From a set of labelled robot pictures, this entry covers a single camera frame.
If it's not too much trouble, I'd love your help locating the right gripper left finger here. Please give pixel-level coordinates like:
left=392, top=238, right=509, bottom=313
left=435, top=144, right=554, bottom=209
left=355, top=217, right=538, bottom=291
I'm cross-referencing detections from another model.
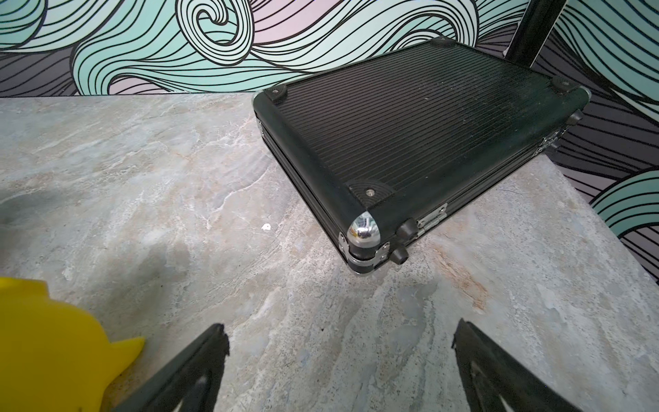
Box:
left=115, top=324, right=230, bottom=411

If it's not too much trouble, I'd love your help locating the black square plate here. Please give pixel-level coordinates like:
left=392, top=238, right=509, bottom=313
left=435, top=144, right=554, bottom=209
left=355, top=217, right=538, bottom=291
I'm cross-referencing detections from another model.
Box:
left=252, top=36, right=591, bottom=274

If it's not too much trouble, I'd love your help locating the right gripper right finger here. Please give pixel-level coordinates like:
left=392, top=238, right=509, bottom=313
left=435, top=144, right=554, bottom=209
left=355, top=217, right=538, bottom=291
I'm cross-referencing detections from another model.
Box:
left=451, top=319, right=579, bottom=411

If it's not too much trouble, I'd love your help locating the yellow piggy bank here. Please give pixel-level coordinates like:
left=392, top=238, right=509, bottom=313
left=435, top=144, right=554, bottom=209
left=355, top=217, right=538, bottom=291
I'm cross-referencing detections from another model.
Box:
left=1, top=277, right=145, bottom=411

